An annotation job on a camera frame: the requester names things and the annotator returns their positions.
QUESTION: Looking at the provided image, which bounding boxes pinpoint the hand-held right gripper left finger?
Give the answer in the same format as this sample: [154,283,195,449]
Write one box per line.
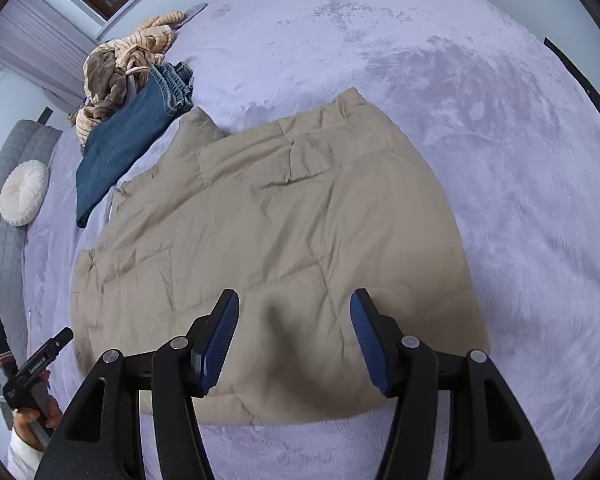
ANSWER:
[34,288,241,480]

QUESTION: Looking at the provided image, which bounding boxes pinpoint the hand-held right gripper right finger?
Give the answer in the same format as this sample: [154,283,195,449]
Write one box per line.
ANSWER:
[349,288,557,480]

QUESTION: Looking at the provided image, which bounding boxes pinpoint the beige puffer jacket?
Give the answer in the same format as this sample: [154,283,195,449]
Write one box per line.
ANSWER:
[70,87,491,426]

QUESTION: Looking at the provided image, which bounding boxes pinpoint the person's left forearm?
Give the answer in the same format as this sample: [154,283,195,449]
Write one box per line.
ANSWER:
[5,430,48,480]

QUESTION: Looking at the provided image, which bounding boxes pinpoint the person's left hand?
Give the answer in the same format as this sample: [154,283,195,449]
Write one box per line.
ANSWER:
[12,395,63,453]

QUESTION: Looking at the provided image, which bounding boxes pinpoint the grey quilted headboard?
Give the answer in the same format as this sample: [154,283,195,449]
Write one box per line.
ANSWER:
[0,120,63,396]

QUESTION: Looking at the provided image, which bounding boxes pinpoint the round white cushion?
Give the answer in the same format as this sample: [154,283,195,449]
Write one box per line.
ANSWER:
[0,160,50,227]

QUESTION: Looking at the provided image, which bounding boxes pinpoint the folded blue jeans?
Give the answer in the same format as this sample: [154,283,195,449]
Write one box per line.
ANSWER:
[76,62,196,228]

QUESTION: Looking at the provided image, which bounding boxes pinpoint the purple bed blanket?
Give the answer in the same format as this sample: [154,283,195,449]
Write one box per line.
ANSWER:
[22,0,600,480]

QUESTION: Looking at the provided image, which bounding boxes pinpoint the brown plush garment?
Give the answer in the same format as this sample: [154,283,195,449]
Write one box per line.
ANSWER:
[85,42,131,108]

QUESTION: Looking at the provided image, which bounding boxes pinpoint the grey pleated curtain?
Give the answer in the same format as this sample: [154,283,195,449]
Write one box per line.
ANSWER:
[0,0,106,111]

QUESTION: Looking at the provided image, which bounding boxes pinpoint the tan striped plush blanket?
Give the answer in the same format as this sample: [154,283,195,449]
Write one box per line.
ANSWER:
[72,10,186,146]

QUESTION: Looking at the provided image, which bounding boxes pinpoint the small grey cloth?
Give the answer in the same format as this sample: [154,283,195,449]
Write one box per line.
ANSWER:
[177,3,208,28]

